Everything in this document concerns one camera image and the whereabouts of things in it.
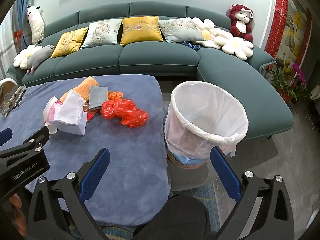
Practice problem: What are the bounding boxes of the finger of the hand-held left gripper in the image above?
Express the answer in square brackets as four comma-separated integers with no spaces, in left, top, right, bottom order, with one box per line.
[0,126,51,158]
[0,127,13,147]

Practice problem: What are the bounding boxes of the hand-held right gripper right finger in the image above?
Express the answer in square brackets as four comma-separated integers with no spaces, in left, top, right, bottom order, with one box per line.
[211,146,296,240]

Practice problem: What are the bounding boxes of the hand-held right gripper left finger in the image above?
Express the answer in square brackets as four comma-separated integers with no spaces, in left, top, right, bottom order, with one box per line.
[26,147,112,240]

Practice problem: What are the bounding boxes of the white and pink cup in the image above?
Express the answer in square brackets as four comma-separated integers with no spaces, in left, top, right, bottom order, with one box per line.
[44,97,66,134]

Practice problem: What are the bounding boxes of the white tissue paper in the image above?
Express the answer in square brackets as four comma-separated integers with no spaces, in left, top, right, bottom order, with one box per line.
[54,90,87,125]

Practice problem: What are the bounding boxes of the red plastic bag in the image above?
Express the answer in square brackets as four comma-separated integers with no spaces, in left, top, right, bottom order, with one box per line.
[101,99,149,129]

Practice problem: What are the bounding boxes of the grey fabric pouch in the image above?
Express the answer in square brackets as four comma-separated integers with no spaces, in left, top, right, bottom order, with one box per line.
[89,85,109,110]

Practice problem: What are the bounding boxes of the person's left hand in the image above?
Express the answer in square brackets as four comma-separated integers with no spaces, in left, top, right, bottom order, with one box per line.
[9,194,23,208]

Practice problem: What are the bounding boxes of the blue plush table blanket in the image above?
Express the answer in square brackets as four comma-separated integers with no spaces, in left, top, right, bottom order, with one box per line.
[0,74,171,229]

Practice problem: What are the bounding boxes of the metal lock hardware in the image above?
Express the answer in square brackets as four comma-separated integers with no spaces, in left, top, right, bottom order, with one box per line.
[0,85,27,117]

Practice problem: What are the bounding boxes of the white chair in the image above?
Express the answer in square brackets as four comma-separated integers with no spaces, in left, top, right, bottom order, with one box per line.
[0,78,18,90]

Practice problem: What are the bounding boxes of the person's black trousers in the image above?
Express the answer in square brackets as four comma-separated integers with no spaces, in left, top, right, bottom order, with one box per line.
[136,195,211,240]

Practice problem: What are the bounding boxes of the orange ribbed cloth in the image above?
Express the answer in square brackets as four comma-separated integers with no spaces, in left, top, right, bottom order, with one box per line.
[60,76,99,103]

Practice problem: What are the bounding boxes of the grey plush toy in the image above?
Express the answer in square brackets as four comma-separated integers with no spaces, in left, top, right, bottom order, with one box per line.
[26,44,55,74]

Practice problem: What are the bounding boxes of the white flower cushion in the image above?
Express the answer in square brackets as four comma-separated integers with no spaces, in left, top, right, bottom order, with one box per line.
[191,17,217,42]
[221,36,254,60]
[13,44,43,68]
[209,27,237,50]

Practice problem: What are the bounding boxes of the white sheer curtain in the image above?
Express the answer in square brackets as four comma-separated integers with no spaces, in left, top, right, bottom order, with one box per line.
[0,17,23,80]

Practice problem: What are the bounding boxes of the yellow embroidered cushion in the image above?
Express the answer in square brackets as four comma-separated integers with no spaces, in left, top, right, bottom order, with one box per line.
[51,27,89,58]
[120,16,164,46]

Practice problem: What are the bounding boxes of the green potted plant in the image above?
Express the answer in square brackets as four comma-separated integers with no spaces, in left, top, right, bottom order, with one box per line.
[269,57,298,103]

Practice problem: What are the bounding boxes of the white long plush toy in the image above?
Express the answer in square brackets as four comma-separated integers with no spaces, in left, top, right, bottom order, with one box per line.
[26,4,46,45]

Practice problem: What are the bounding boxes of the pale embroidered cushion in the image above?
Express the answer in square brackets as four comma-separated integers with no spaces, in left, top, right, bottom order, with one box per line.
[158,17,202,43]
[80,19,123,49]

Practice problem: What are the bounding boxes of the purple orchid plant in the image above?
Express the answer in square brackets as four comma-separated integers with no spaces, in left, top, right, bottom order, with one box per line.
[292,64,307,86]

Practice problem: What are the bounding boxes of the dark green sofa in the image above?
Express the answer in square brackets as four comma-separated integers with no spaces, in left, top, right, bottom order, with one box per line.
[6,1,294,140]

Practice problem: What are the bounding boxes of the blue patterned cloth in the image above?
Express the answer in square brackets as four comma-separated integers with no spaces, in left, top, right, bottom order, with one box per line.
[180,41,203,52]

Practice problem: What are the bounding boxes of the red monkey plush toy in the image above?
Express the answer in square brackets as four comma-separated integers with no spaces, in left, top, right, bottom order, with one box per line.
[227,4,254,43]

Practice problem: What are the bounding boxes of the floral wall painting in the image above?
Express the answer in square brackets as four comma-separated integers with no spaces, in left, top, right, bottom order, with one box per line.
[282,0,310,63]

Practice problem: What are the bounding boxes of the red patterned wall panel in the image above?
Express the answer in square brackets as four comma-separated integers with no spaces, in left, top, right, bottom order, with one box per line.
[265,0,313,67]

